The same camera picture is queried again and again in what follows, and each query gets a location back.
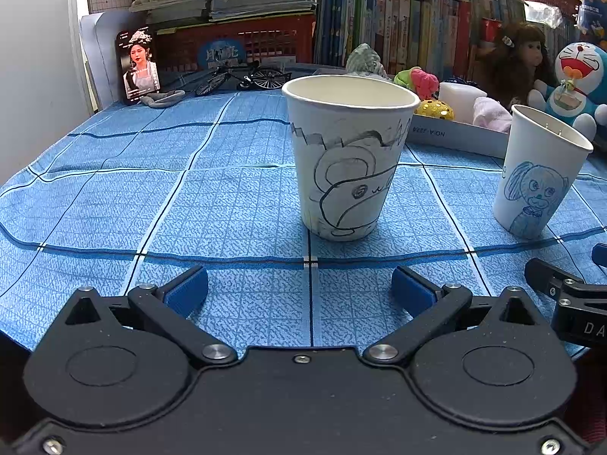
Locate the green striped cloth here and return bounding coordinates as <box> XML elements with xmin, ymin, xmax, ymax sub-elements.
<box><xmin>345</xmin><ymin>42</ymin><xmax>390</xmax><ymax>80</ymax></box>

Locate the red plastic basket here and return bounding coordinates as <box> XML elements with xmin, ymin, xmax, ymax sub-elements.
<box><xmin>154</xmin><ymin>14</ymin><xmax>316</xmax><ymax>74</ymax></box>

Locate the clear plastic bag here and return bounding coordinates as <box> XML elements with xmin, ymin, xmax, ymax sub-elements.
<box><xmin>525</xmin><ymin>1</ymin><xmax>565</xmax><ymax>29</ymax></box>

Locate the grey hair band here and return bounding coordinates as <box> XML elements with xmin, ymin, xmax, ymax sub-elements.
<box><xmin>140</xmin><ymin>89</ymin><xmax>187</xmax><ymax>108</ymax></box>

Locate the paper cup with blue drawing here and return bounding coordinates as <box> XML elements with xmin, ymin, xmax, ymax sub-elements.
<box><xmin>492</xmin><ymin>104</ymin><xmax>594</xmax><ymax>240</ymax></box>

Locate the gold sequin bow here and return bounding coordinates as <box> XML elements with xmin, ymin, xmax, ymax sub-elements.
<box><xmin>415</xmin><ymin>99</ymin><xmax>455</xmax><ymax>121</ymax></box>

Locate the blue paper bag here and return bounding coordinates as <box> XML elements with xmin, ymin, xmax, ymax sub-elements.
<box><xmin>576</xmin><ymin>0</ymin><xmax>607</xmax><ymax>50</ymax></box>

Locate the white shallow box tray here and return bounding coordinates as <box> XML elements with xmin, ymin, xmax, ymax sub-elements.
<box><xmin>398</xmin><ymin>76</ymin><xmax>512</xmax><ymax>159</ymax></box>

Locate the paper cup with black drawing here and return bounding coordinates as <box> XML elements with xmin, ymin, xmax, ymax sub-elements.
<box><xmin>281</xmin><ymin>74</ymin><xmax>421</xmax><ymax>242</ymax></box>

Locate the white foam block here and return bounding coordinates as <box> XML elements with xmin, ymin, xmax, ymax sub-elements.
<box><xmin>439</xmin><ymin>82</ymin><xmax>488</xmax><ymax>124</ymax></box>

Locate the white folder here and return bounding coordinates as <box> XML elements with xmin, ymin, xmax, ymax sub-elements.
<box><xmin>80</xmin><ymin>13</ymin><xmax>125</xmax><ymax>115</ymax></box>

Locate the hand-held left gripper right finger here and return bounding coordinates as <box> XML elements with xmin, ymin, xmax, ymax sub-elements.
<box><xmin>363</xmin><ymin>265</ymin><xmax>544</xmax><ymax>366</ymax></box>

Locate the smartphone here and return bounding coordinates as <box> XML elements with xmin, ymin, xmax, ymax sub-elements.
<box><xmin>116</xmin><ymin>26</ymin><xmax>162</xmax><ymax>105</ymax></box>

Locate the black miniature bicycle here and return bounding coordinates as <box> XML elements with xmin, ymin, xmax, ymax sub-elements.
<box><xmin>194</xmin><ymin>61</ymin><xmax>292</xmax><ymax>97</ymax></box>

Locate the blue checked tablecloth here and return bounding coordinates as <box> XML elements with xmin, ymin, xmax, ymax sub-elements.
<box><xmin>0</xmin><ymin>90</ymin><xmax>607</xmax><ymax>356</ymax></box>

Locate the brown-haired doll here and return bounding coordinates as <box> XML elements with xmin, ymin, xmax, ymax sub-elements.
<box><xmin>481</xmin><ymin>23</ymin><xmax>558</xmax><ymax>112</ymax></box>

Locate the blue cat plush toy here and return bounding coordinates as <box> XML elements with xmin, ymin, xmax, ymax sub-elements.
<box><xmin>527</xmin><ymin>42</ymin><xmax>607</xmax><ymax>140</ymax></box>

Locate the row of books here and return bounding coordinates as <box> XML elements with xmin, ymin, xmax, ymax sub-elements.
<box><xmin>315</xmin><ymin>0</ymin><xmax>527</xmax><ymax>77</ymax></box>

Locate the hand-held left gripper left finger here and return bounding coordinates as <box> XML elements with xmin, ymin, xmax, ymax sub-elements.
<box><xmin>64</xmin><ymin>265</ymin><xmax>238</xmax><ymax>366</ymax></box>

